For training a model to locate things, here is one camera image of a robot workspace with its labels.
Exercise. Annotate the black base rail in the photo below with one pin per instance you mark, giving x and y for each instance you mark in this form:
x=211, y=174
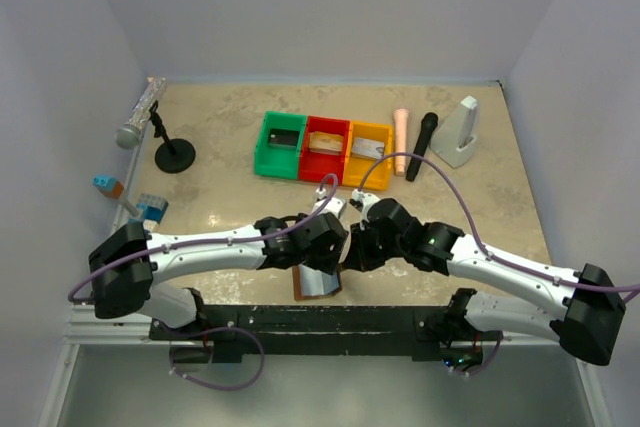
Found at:
x=417, y=332

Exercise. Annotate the grey wedge stand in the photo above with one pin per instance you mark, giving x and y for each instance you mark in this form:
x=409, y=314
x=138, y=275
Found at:
x=455, y=140

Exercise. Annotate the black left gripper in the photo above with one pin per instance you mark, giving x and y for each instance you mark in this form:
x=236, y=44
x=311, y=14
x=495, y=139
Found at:
x=329, y=260

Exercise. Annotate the black microphone stand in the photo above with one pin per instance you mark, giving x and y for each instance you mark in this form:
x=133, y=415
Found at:
x=173, y=155

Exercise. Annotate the silver VIP card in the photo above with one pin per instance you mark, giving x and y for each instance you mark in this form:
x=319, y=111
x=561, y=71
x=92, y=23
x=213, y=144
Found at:
x=365, y=143

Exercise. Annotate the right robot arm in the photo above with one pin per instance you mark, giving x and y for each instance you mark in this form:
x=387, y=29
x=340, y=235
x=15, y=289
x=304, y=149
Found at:
x=580, y=310

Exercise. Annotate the gold VIP card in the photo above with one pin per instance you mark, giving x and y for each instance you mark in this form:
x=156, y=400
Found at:
x=323, y=140

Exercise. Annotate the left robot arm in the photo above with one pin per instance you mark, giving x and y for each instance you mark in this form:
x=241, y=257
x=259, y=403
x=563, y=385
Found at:
x=140, y=283

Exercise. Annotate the black card in green bin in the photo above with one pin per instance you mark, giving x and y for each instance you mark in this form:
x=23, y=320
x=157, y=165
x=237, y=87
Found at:
x=283, y=138

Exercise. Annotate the blue orange toy brick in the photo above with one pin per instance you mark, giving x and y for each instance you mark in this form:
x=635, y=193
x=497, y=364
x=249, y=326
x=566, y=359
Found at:
x=108, y=186

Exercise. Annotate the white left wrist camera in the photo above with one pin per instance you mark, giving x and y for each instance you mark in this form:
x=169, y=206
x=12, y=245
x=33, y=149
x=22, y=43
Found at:
x=325, y=203

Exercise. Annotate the silver card in yellow bin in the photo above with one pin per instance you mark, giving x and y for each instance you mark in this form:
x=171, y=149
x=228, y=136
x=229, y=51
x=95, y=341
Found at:
x=366, y=154

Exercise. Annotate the aluminium frame rail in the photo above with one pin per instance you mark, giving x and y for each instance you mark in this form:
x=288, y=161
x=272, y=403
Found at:
x=84, y=328

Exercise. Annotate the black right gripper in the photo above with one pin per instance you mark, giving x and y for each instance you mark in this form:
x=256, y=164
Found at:
x=358, y=257

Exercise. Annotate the brown leather card holder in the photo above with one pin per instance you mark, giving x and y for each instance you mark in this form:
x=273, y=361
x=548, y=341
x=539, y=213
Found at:
x=311, y=284

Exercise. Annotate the green plastic bin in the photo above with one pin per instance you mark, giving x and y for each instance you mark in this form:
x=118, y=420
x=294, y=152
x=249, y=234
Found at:
x=275, y=162

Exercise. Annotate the red plastic bin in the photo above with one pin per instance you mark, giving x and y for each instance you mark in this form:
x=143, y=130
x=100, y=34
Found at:
x=313, y=166

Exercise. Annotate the silver glitter microphone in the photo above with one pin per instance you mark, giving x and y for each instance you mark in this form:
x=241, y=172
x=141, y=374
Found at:
x=130, y=134

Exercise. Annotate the blue toy brick stack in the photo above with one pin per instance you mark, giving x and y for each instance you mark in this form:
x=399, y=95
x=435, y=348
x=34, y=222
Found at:
x=150, y=211

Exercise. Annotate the pink cylindrical handle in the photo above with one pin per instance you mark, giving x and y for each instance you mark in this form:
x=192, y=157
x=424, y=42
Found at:
x=400, y=118

